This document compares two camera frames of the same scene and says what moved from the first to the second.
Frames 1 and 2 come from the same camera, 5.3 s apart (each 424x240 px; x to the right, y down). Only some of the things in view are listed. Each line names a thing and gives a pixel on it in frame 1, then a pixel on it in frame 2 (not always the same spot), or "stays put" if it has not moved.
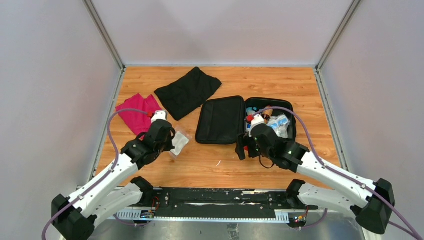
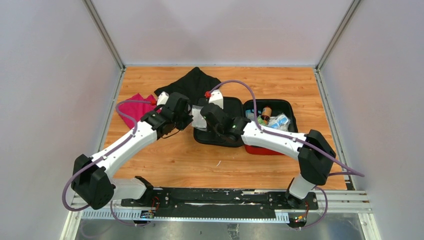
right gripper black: (240, 148) -> (223, 110)
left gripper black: (169, 146) -> (188, 118)
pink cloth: (137, 122) stays put
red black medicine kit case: (221, 120) stays put
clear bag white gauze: (180, 142) -> (199, 121)
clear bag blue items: (280, 124) stays put
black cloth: (188, 92) stays put
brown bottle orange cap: (266, 114) stays put
